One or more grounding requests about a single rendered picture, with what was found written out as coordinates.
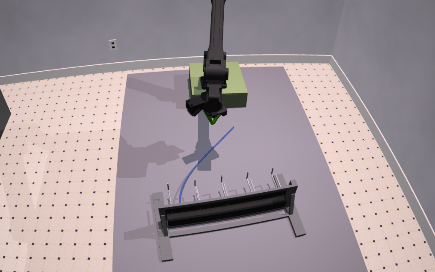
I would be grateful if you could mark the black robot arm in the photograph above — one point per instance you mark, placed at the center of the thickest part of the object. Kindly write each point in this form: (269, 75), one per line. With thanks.
(215, 73)

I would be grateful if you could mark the black patch panel rack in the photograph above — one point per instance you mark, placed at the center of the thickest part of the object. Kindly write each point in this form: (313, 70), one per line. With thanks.
(224, 208)

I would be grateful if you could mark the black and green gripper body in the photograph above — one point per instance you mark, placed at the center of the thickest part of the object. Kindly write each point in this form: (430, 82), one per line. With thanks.
(222, 111)

